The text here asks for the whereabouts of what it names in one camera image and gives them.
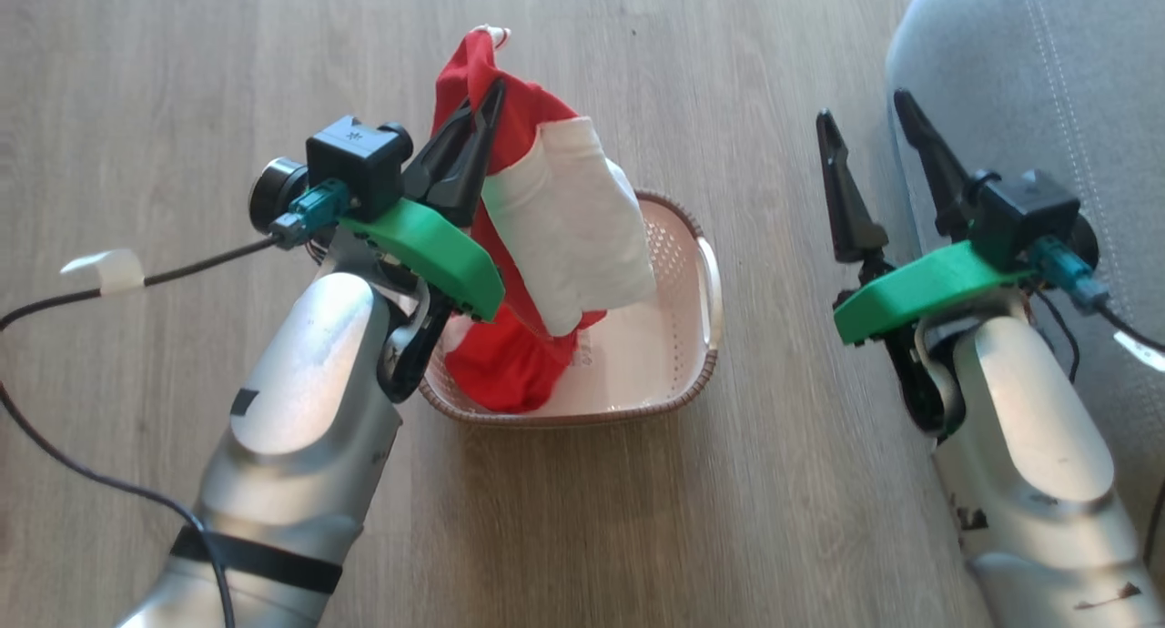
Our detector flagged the red and white garment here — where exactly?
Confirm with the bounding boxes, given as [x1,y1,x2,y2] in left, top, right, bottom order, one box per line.
[430,25,659,415]

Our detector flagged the grey fabric sofa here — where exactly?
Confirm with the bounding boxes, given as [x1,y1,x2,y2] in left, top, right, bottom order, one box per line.
[885,0,1165,579]

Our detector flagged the teal right camera connector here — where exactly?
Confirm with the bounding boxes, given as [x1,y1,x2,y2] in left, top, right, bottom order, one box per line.
[1032,236,1112,316]

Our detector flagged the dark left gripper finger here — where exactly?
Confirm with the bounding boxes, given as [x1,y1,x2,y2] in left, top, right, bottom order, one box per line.
[435,78,507,228]
[402,98,476,203]

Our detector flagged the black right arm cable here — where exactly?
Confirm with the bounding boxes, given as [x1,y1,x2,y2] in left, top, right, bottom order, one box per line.
[1033,287,1165,565]

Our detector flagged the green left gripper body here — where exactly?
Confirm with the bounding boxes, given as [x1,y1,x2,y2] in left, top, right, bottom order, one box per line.
[349,198,507,323]

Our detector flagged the white tape tag on cable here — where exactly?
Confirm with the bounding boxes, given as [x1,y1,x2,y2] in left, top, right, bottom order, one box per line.
[59,248,147,297]
[1114,329,1165,374]

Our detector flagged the cream basket with brown rim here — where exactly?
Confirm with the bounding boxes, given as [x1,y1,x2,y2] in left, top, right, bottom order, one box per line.
[419,189,725,429]

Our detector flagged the teal camera connector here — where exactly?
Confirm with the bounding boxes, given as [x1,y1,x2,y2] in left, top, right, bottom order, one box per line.
[1032,236,1112,316]
[268,178,352,251]

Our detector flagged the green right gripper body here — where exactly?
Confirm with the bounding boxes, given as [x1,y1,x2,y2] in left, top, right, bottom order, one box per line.
[832,240,1040,346]

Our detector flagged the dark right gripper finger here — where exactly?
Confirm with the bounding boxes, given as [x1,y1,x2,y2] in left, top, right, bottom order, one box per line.
[815,108,890,267]
[893,87,982,243]

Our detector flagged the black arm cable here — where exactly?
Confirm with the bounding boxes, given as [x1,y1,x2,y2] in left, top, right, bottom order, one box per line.
[0,232,285,628]
[1033,287,1165,565]

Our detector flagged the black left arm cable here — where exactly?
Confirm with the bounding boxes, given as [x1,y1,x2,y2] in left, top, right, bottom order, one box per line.
[0,232,285,628]

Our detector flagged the teal left camera connector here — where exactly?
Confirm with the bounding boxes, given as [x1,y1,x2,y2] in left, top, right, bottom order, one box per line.
[268,178,352,251]

